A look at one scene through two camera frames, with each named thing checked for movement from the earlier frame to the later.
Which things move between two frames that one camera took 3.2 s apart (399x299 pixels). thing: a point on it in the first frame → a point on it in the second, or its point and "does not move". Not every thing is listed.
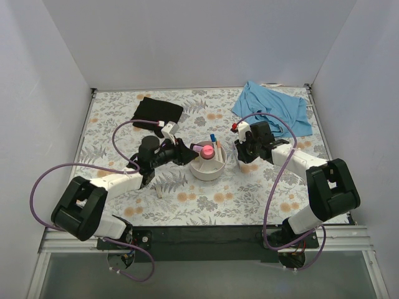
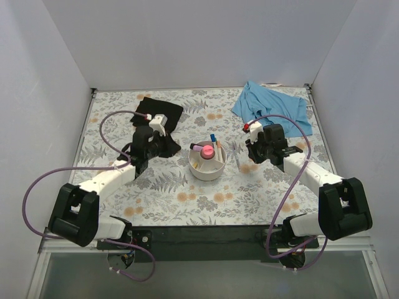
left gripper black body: x=179 y=150 → x=159 y=146
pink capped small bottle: x=207 y=152 does not move
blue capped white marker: x=214 y=139 does not move
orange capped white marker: x=219 y=151 does not move
